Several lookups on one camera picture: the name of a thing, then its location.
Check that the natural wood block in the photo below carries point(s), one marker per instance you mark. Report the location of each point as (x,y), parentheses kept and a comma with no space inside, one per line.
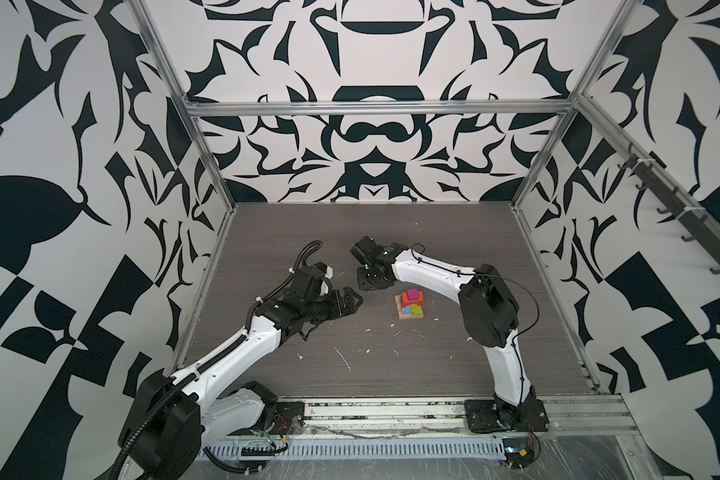
(398,308)

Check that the orange wood block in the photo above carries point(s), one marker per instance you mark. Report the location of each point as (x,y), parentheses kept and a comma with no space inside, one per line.
(404,301)

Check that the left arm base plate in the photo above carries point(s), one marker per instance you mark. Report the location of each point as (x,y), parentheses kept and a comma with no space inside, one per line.
(276,419)

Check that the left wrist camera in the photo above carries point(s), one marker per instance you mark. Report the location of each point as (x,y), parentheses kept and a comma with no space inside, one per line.
(327,271)

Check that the aluminium frame crossbar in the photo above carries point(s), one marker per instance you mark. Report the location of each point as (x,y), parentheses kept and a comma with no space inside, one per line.
(386,107)

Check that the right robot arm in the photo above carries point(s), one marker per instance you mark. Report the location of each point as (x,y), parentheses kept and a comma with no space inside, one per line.
(488,308)

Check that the white slotted cable duct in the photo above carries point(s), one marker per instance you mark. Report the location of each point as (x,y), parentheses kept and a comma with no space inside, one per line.
(303,449)

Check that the green circuit board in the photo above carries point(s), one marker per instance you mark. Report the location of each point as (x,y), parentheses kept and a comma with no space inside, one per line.
(519,453)

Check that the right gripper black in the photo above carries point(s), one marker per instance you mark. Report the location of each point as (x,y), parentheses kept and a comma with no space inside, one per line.
(361,281)

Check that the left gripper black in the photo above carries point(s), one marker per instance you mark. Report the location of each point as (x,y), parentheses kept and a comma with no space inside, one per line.
(338,309)

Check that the aluminium front rail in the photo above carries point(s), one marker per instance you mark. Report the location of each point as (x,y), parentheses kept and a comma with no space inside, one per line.
(365,418)

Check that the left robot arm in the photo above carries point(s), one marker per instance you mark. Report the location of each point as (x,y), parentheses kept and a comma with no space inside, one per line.
(173,417)

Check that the wall hook rack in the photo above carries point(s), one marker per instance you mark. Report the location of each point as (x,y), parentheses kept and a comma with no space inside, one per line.
(676,203)

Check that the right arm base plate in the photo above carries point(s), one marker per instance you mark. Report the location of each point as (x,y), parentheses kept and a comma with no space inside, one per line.
(493,416)

